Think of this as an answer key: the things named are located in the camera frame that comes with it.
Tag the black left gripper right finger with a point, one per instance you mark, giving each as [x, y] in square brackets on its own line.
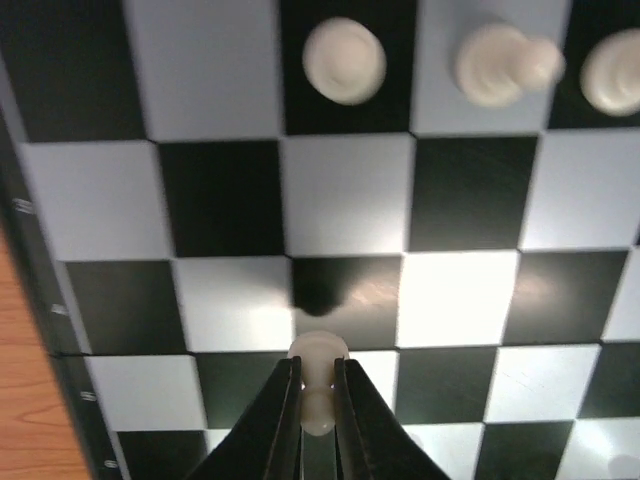
[371, 443]

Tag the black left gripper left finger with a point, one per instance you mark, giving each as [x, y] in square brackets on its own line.
[265, 443]

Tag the white pawn chess piece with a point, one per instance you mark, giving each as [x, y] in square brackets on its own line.
[609, 76]
[497, 63]
[318, 350]
[344, 61]

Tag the black and white chessboard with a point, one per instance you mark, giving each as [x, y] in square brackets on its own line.
[184, 204]

